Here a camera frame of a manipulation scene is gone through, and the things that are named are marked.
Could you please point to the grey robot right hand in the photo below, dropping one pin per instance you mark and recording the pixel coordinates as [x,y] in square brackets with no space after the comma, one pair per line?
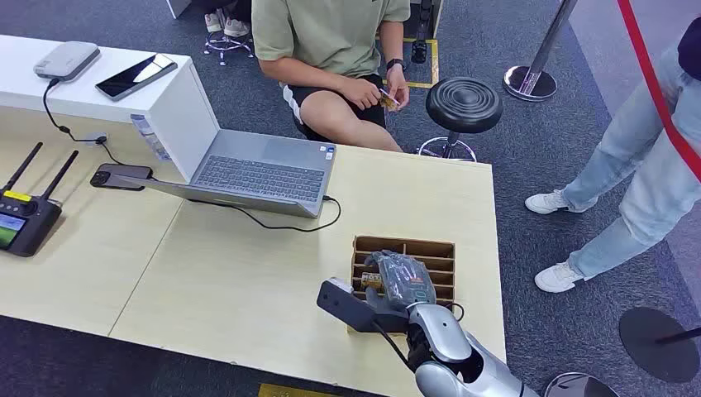
[402,279]

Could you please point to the person's right hand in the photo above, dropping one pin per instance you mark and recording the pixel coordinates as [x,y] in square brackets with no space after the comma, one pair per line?
[361,93]

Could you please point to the person's left hand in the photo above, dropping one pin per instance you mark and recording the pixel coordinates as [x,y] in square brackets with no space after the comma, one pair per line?
[398,85]

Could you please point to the person's right forearm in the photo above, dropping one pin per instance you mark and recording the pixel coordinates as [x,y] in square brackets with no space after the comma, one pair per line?
[306,77]

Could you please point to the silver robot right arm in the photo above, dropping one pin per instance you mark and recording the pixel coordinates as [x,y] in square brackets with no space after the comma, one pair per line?
[441,331]

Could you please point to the person's left forearm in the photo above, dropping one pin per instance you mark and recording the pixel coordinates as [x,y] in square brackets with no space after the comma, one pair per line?
[391,46]

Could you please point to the brown slotted card box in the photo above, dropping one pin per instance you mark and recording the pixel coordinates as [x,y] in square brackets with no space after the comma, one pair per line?
[422,249]

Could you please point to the seated person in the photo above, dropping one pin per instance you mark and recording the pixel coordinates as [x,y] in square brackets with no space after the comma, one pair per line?
[328,33]

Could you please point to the person's feet in pale shoes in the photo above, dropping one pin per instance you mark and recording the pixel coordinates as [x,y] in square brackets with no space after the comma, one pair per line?
[235,26]

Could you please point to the standing person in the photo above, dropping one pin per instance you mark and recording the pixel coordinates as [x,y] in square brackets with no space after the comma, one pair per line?
[646,181]

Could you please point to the black wristwatch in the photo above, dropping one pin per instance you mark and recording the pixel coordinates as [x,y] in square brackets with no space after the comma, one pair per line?
[395,64]

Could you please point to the black equipment leg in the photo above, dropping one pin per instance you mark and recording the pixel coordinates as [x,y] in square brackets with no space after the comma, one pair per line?
[419,52]

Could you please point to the yellow floor tape square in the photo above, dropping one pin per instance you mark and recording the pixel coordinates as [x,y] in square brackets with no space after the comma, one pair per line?
[435,66]

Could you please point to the black round stool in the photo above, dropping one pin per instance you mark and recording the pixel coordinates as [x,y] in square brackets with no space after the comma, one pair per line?
[464,104]

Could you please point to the grey open laptop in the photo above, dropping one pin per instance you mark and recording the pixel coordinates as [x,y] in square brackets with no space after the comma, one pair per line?
[263,175]

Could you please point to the chrome stool base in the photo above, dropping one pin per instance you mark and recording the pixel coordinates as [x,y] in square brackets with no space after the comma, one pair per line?
[227,45]

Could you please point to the yellow floor tape strip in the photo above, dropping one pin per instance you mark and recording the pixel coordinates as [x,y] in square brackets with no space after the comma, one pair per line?
[285,392]

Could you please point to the white desk riser box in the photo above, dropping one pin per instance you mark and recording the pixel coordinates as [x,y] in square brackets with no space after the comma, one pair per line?
[175,104]

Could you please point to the chrome round stanchion base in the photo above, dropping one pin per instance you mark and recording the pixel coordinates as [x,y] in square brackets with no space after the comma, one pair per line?
[569,386]

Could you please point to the white cabinet corner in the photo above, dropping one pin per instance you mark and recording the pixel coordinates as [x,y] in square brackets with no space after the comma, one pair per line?
[176,6]

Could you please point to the printed label sticker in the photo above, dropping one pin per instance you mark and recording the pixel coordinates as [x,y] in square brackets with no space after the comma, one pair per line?
[148,137]

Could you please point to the smartphone with glossy dark screen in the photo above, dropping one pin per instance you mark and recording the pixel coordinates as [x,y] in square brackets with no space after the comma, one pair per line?
[137,77]

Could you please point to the red barrier belt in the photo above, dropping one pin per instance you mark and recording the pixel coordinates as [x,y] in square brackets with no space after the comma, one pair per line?
[651,77]

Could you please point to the black stanchion base with pole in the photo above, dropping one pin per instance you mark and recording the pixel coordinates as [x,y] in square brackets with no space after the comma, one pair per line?
[657,356]

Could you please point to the grey flat power bank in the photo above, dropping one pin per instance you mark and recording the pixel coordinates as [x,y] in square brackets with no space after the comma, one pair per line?
[65,60]

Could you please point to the black remote controller with antennas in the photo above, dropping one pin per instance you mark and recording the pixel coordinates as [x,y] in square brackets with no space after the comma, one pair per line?
[33,219]

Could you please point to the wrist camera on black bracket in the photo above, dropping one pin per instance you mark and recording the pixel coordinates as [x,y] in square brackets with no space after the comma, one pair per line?
[350,309]

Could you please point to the chrome stanchion post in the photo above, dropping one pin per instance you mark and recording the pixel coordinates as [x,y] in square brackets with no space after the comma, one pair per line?
[530,82]

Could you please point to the black smartphone with camera bump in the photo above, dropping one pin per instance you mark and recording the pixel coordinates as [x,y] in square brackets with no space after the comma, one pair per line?
[109,178]

